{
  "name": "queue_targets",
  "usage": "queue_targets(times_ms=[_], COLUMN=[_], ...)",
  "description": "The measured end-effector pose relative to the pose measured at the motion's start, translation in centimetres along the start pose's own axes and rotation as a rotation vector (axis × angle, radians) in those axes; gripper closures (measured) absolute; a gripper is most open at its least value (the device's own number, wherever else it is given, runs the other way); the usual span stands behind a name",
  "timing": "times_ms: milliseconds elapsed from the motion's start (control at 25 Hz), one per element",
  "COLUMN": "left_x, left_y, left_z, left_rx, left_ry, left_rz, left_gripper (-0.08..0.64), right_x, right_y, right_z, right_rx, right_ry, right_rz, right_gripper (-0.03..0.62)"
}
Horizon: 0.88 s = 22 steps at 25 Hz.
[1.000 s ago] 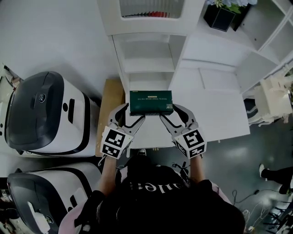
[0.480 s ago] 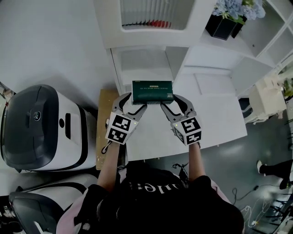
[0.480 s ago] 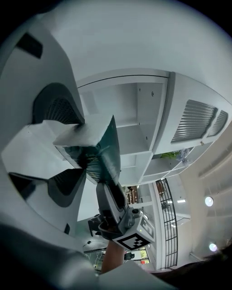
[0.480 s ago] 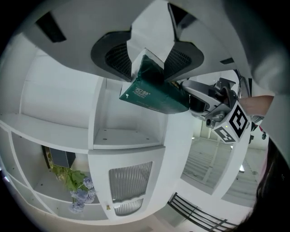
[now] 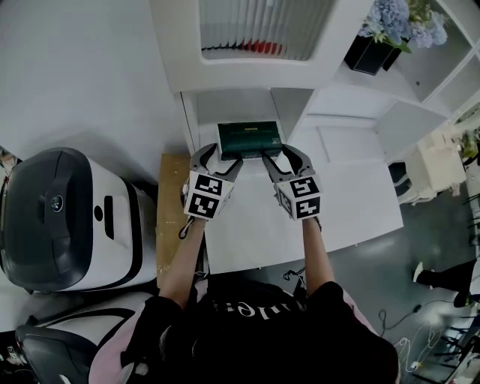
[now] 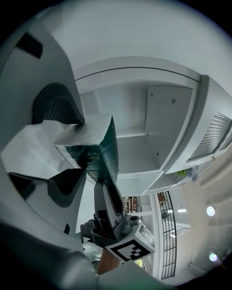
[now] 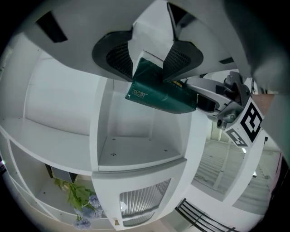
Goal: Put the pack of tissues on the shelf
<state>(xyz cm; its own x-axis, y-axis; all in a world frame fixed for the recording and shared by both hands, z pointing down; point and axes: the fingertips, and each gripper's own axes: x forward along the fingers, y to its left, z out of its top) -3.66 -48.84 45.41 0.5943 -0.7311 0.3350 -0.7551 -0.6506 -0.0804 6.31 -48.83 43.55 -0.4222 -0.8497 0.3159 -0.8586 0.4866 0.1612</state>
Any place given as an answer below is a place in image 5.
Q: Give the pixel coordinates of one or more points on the person's right forearm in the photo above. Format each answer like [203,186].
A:
[317,258]

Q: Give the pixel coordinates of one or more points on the brown cardboard box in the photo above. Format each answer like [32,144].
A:
[170,210]

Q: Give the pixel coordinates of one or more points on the black metal rack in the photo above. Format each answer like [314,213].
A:
[463,345]

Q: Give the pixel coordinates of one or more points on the dark green box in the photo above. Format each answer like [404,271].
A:
[249,137]

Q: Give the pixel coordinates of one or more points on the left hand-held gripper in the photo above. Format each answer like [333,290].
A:
[204,197]

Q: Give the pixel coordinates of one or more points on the blue flowers in black box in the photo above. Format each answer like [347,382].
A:
[397,26]

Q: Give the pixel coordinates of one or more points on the person's black shirt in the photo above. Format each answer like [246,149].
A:
[262,337]

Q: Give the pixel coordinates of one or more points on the white black service robot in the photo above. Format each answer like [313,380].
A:
[75,337]
[67,225]

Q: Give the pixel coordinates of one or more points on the white vanity table with mirror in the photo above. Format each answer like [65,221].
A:
[431,172]

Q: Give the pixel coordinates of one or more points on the person's left forearm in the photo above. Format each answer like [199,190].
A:
[183,262]

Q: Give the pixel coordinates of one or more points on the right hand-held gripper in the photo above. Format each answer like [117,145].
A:
[300,198]

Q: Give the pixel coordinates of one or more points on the white desk with shelves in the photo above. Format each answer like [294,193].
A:
[337,210]

